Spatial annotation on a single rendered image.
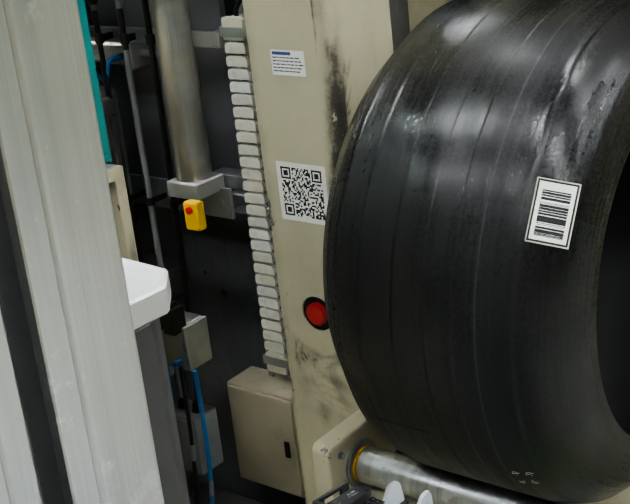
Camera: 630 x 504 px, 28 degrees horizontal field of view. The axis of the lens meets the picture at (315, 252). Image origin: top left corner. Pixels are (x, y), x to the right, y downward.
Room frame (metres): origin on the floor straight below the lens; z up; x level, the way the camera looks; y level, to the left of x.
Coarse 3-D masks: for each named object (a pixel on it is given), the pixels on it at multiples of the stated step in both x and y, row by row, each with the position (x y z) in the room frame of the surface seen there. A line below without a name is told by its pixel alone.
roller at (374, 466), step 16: (368, 448) 1.33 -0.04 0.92; (368, 464) 1.31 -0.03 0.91; (384, 464) 1.30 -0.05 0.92; (400, 464) 1.29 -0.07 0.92; (416, 464) 1.28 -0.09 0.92; (368, 480) 1.30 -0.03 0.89; (384, 480) 1.29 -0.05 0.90; (400, 480) 1.27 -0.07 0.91; (416, 480) 1.26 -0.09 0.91; (432, 480) 1.25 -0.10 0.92; (448, 480) 1.24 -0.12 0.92; (464, 480) 1.24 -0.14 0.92; (416, 496) 1.26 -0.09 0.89; (432, 496) 1.24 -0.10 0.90; (448, 496) 1.23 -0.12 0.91; (464, 496) 1.22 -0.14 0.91; (480, 496) 1.21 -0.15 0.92; (496, 496) 1.20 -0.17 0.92; (512, 496) 1.19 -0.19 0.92; (528, 496) 1.19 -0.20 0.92
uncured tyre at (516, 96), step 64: (512, 0) 1.31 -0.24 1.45; (576, 0) 1.27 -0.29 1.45; (384, 64) 1.31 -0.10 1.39; (448, 64) 1.22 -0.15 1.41; (512, 64) 1.18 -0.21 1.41; (576, 64) 1.15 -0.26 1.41; (384, 128) 1.20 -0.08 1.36; (448, 128) 1.16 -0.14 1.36; (512, 128) 1.12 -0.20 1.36; (576, 128) 1.11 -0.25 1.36; (384, 192) 1.16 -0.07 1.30; (448, 192) 1.12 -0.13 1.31; (512, 192) 1.08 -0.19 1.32; (384, 256) 1.14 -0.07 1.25; (448, 256) 1.09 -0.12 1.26; (512, 256) 1.06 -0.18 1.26; (576, 256) 1.06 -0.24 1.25; (384, 320) 1.13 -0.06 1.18; (448, 320) 1.08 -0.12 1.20; (512, 320) 1.05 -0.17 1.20; (576, 320) 1.06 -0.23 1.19; (384, 384) 1.14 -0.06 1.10; (448, 384) 1.09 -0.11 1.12; (512, 384) 1.05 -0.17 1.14; (576, 384) 1.06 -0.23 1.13; (448, 448) 1.13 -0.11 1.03; (512, 448) 1.07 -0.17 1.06; (576, 448) 1.07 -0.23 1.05
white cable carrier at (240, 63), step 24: (240, 24) 1.49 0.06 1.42; (240, 48) 1.50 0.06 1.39; (240, 72) 1.50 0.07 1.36; (240, 96) 1.50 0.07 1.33; (240, 120) 1.51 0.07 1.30; (240, 144) 1.51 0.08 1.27; (264, 216) 1.49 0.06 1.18; (264, 240) 1.50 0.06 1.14; (264, 264) 1.50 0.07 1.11; (264, 288) 1.50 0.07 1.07; (264, 312) 1.51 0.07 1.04; (264, 336) 1.51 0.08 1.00
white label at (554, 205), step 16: (544, 192) 1.07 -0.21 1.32; (560, 192) 1.07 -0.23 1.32; (576, 192) 1.06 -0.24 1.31; (544, 208) 1.06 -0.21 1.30; (560, 208) 1.06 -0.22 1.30; (576, 208) 1.06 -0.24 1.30; (528, 224) 1.06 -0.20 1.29; (544, 224) 1.06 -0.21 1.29; (560, 224) 1.05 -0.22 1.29; (528, 240) 1.06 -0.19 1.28; (544, 240) 1.05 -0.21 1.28; (560, 240) 1.05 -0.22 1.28
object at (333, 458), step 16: (352, 416) 1.37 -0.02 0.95; (336, 432) 1.33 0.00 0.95; (352, 432) 1.33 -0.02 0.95; (368, 432) 1.35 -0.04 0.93; (320, 448) 1.30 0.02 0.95; (336, 448) 1.30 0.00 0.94; (352, 448) 1.33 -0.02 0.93; (384, 448) 1.38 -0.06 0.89; (320, 464) 1.30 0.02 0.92; (336, 464) 1.30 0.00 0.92; (352, 464) 1.32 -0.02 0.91; (320, 480) 1.30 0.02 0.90; (336, 480) 1.30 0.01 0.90; (352, 480) 1.32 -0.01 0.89; (336, 496) 1.30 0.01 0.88
